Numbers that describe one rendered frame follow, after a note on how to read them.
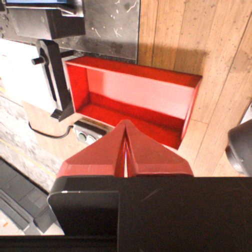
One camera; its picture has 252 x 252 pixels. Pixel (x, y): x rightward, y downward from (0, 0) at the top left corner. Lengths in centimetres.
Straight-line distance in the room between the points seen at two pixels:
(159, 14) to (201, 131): 21
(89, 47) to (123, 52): 9
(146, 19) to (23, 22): 22
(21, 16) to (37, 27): 4
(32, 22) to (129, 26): 17
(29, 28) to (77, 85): 13
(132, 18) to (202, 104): 19
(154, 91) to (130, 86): 5
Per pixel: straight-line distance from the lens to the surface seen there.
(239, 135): 19
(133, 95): 35
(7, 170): 641
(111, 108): 40
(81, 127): 48
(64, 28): 35
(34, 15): 36
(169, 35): 30
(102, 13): 36
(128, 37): 33
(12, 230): 526
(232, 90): 30
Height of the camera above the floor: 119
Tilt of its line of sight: 45 degrees down
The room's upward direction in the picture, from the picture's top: 134 degrees counter-clockwise
